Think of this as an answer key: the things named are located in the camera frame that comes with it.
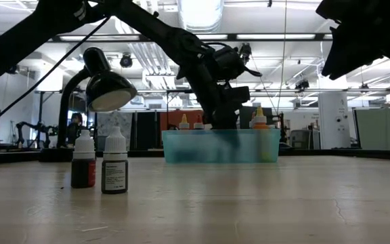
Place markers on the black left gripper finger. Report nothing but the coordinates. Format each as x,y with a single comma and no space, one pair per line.
233,117
213,105

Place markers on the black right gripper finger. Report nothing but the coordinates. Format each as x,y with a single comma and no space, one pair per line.
389,45
349,54

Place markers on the black background robot arm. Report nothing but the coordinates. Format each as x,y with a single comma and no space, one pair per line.
32,130

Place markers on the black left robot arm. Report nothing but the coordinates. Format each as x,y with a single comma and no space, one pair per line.
22,40

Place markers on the orange nozzle bottle in bin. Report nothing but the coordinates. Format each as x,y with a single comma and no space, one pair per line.
244,113

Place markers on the black overhead light beam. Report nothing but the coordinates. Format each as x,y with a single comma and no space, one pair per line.
231,36

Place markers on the green translucent plastic tray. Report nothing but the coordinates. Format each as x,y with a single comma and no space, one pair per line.
188,145

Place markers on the grey equipment box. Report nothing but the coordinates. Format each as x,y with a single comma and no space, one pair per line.
298,139

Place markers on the black panel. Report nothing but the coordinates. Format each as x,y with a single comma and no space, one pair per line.
144,130

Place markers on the pale green partition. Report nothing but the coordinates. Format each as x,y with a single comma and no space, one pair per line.
384,128

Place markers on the grey patterned panel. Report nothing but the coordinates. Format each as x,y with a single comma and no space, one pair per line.
113,118

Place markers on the black desk lamp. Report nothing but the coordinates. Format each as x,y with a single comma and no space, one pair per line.
107,88

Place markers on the person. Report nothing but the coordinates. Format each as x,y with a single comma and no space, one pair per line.
76,119

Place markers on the small bottle red label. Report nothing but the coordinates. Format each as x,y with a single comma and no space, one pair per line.
83,173

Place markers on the black background stand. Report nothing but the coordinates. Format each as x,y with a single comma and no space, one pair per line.
41,118

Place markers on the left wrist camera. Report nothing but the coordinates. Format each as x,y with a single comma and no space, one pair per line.
240,95

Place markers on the black ceiling camera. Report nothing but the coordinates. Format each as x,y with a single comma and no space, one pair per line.
245,51
13,70
126,61
302,84

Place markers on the orange wall panel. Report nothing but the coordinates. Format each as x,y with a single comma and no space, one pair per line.
171,118

